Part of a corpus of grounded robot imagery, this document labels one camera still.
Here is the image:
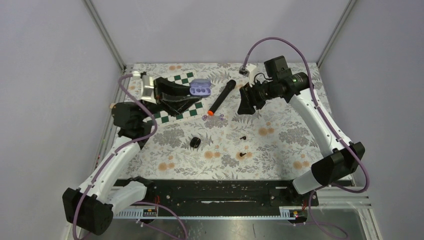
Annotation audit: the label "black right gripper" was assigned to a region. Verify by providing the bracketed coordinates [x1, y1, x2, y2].
[237, 78, 278, 116]

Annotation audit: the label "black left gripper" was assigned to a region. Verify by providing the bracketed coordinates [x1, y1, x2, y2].
[139, 77, 203, 121]

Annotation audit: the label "purple earbud charging case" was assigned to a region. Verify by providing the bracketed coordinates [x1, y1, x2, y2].
[189, 78, 212, 98]

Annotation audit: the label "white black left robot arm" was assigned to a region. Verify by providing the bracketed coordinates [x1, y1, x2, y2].
[62, 72, 210, 239]

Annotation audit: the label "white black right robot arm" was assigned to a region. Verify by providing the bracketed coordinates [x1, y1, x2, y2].
[237, 56, 365, 206]

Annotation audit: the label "black marker orange cap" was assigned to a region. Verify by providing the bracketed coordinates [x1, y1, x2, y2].
[207, 79, 236, 116]

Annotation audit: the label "green white checkered board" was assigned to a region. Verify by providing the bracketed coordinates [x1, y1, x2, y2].
[152, 71, 205, 125]

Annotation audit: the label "small purple ear tips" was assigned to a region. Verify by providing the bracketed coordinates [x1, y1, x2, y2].
[201, 114, 225, 121]

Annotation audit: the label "floral patterned table mat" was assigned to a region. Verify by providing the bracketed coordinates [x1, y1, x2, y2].
[120, 63, 322, 180]

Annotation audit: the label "black round cap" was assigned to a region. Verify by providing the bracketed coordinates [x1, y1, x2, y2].
[189, 137, 201, 149]

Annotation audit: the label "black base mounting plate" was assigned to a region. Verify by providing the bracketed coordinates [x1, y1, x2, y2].
[133, 179, 319, 214]

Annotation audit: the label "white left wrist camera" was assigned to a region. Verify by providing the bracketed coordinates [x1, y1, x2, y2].
[139, 72, 156, 104]

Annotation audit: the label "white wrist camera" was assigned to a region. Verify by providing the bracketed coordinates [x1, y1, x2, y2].
[139, 72, 156, 104]
[239, 63, 258, 87]

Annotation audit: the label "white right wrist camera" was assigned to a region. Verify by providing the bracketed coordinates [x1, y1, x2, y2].
[239, 63, 258, 87]

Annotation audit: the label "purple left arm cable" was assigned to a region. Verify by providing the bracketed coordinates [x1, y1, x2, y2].
[72, 73, 159, 240]

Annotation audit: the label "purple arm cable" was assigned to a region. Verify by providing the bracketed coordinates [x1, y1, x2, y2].
[72, 73, 159, 240]
[242, 36, 371, 194]

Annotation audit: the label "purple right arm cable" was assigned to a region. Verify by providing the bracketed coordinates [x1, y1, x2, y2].
[242, 36, 371, 194]

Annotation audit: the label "white slotted cable duct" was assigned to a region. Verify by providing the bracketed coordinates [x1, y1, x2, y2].
[113, 205, 306, 220]

